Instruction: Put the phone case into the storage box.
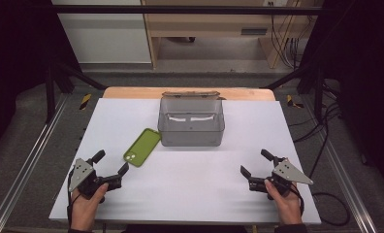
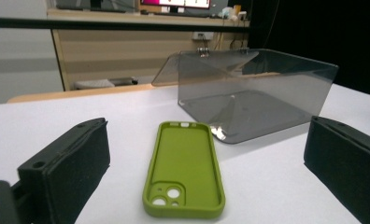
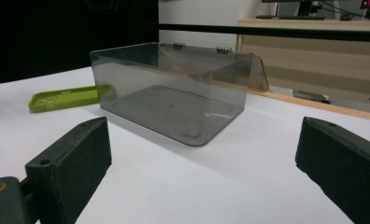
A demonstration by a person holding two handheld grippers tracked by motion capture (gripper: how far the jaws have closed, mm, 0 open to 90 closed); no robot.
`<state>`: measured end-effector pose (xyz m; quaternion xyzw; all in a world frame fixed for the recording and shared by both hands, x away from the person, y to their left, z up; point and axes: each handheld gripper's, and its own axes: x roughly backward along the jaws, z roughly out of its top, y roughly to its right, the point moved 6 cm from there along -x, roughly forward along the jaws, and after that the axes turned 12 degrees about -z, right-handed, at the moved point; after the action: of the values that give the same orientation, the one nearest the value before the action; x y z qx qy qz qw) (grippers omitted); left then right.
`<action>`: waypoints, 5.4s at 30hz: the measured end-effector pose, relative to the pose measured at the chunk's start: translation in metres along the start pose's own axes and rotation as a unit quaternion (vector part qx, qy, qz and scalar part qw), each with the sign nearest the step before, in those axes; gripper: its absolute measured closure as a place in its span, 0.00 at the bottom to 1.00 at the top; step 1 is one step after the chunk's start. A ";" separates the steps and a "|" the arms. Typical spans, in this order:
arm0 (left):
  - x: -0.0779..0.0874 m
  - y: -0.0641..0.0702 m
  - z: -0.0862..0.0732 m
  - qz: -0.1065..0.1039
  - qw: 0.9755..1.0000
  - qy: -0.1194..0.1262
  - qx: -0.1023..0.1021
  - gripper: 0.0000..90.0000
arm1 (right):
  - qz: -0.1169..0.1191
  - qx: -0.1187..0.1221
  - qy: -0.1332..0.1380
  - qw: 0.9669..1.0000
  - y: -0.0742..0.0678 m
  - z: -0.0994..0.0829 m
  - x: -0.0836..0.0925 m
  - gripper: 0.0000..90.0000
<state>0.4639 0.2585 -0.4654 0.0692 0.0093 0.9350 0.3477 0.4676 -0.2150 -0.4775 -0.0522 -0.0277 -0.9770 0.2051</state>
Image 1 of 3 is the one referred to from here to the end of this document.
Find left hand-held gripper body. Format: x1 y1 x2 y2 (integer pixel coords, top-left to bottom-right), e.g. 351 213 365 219
68 157 123 200

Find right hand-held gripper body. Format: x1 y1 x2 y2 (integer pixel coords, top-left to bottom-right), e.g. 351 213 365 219
248 156 314 201

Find green phone case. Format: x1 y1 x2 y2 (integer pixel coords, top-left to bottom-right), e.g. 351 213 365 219
122 127 162 168

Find transparent grey storage box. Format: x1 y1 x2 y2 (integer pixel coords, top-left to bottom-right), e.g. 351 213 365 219
156 90 227 148

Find person's right hand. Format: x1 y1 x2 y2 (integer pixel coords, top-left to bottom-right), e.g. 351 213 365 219
264 179 304 226

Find person's left hand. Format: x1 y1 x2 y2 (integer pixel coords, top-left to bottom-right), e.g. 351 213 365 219
71 183 110 231

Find yellow black tape marker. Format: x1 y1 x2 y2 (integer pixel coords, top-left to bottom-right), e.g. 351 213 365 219
285 93 305 110
79 92 93 112

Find person's dark clothing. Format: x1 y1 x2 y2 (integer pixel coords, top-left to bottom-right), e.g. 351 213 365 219
121 224 250 233

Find white cabinet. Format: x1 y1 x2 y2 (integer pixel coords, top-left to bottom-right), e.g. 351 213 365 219
50 0 152 65

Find black curtain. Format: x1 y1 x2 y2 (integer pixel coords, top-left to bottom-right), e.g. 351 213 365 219
0 0 81 160
300 0 384 189

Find wooden desk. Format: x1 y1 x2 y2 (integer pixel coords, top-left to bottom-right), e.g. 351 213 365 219
141 0 318 70

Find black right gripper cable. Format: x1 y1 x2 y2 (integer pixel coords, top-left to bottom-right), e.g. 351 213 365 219
290 184 352 227

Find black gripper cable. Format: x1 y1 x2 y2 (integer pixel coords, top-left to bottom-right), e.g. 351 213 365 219
66 170 84 228
290 184 352 227

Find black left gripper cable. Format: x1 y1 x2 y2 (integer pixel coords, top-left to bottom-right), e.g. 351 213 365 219
66 170 84 228

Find black floor cables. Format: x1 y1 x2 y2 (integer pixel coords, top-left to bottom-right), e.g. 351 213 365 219
289 80 343 180

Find aluminium rail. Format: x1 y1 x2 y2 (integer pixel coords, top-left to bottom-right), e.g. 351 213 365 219
300 96 379 233
0 93 70 233

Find black frame strut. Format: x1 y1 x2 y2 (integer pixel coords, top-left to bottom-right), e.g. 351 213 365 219
261 63 326 123
44 60 108 124

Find bundle of hanging cables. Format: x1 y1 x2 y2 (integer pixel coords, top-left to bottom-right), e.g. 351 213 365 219
270 14 304 70

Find black horizontal frame bar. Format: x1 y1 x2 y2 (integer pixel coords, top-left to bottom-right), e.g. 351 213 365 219
50 4 324 16

